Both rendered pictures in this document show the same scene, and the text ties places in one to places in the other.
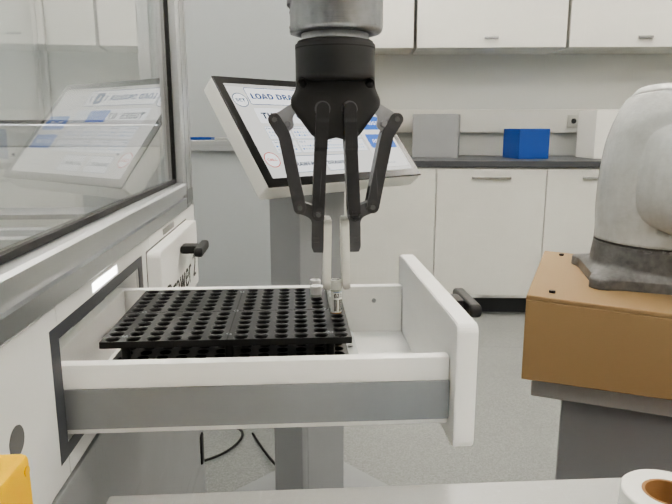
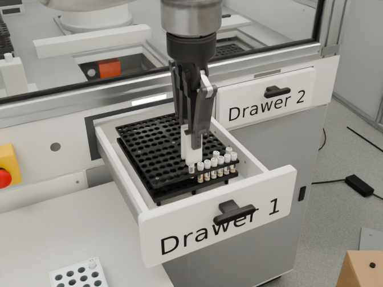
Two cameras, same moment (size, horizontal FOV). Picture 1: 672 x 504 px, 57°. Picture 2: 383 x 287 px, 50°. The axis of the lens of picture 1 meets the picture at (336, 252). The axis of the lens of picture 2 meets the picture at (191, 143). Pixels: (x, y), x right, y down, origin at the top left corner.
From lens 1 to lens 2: 73 cm
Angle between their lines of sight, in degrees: 65
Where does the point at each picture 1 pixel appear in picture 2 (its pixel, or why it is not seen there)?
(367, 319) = not seen: hidden behind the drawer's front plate
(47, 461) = (78, 156)
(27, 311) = (63, 110)
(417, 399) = not seen: hidden behind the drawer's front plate
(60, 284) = (94, 102)
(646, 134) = not seen: outside the picture
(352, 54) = (173, 47)
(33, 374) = (69, 129)
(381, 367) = (137, 206)
